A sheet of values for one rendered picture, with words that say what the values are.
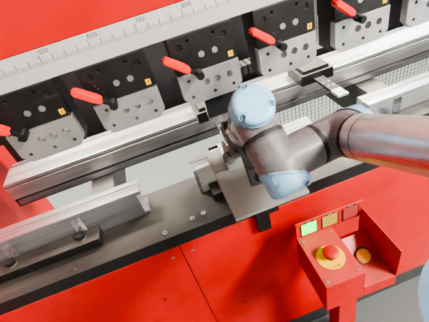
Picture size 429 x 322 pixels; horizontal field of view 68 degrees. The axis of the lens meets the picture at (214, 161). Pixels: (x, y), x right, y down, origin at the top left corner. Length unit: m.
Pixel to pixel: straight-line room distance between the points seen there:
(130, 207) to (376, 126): 0.70
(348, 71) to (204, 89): 0.68
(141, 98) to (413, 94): 0.83
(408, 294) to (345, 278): 0.93
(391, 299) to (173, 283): 1.06
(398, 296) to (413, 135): 1.38
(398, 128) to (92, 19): 0.57
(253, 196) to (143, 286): 0.48
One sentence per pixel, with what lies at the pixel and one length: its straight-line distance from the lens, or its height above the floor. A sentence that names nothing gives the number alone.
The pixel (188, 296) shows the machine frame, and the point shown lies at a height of 0.57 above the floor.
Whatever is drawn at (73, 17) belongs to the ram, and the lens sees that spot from 0.72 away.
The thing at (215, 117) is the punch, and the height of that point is 1.09.
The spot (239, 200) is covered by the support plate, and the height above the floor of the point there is 1.00.
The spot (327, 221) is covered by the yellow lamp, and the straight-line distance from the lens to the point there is 0.94.
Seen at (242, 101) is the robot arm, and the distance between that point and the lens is 0.52.
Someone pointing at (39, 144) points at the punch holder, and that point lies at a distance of 0.83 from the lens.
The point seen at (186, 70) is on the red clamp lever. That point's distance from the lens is 0.72.
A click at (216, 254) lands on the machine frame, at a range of 1.01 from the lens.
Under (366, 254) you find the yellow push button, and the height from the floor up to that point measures 0.73.
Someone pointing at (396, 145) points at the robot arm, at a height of 1.26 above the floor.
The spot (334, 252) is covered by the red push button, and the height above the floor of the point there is 0.81.
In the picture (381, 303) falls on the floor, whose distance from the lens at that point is 1.75.
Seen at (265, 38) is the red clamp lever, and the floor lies 1.29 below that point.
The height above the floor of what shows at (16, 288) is 0.87.
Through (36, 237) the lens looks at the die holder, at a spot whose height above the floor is 0.94.
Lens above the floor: 1.55
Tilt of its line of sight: 38 degrees down
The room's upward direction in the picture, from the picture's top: 17 degrees counter-clockwise
